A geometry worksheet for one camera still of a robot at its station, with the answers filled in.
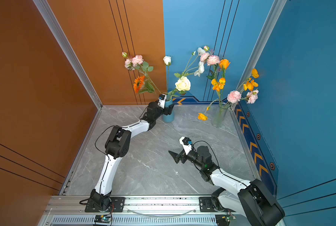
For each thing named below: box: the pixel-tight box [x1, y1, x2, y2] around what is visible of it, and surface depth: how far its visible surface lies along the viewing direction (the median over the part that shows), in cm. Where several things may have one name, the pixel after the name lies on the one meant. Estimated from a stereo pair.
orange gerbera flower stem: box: [133, 75, 155, 95], surface depth 80 cm
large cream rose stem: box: [168, 72, 192, 99], surface depth 69 cm
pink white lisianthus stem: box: [200, 45, 221, 81], surface depth 83 cm
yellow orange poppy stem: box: [228, 68, 260, 107], surface depth 83 cm
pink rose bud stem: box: [121, 51, 162, 95], surface depth 86 cm
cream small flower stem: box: [174, 47, 206, 79], surface depth 86 cm
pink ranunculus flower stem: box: [226, 89, 259, 109], surface depth 82 cm
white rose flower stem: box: [162, 55, 172, 96], surface depth 89 cm
